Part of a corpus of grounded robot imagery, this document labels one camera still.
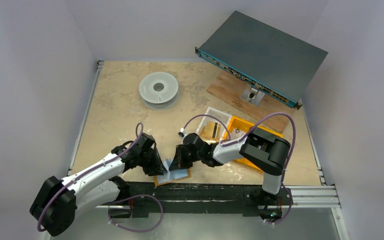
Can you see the yellow plastic bin right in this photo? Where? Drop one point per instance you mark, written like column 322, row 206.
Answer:
column 266, row 133

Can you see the grey metal stand bracket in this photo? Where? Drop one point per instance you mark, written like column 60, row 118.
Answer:
column 252, row 95

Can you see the brown wooden board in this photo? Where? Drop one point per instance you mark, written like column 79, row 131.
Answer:
column 229, row 90

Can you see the yellow leather card holder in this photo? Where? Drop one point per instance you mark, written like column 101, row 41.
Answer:
column 171, row 176

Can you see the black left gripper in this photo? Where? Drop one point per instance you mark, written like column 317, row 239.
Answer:
column 157, row 168

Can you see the white plastic bin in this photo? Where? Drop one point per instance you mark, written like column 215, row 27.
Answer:
column 214, row 115

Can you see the yellow plastic bin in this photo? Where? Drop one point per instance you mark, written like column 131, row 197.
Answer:
column 266, row 133
column 234, row 122

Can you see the blue grey network switch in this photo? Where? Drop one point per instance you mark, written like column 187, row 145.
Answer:
column 270, row 60

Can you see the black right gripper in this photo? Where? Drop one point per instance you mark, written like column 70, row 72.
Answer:
column 183, row 156

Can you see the gold credit cards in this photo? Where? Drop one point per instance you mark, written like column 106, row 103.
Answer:
column 211, row 131

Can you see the white filament spool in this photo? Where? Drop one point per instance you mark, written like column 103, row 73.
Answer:
column 159, row 90

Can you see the aluminium frame rail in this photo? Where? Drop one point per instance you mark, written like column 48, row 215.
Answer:
column 85, row 108

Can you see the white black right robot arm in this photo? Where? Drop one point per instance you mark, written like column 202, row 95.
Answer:
column 267, row 151

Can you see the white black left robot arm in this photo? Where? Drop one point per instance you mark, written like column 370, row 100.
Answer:
column 60, row 201

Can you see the yellow plastic bin middle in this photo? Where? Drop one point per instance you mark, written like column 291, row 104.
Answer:
column 234, row 122

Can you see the white card in bin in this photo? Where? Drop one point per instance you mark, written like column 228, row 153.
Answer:
column 235, row 134

